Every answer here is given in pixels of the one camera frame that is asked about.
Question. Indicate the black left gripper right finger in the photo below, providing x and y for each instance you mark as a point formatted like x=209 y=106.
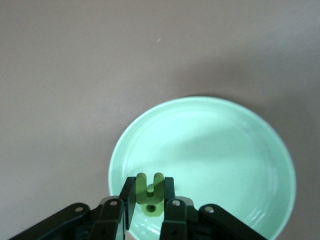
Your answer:
x=170 y=200

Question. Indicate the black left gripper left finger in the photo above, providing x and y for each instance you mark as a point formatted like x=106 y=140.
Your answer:
x=128 y=200

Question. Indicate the green foam letter d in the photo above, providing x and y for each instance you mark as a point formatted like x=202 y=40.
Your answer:
x=157 y=212

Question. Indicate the green foam letter U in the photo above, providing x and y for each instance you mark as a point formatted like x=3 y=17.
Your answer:
x=150 y=197

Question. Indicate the green plate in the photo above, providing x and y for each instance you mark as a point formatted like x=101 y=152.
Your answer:
x=212 y=162

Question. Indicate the brown table cover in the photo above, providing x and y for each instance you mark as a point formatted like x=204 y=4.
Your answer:
x=75 y=75

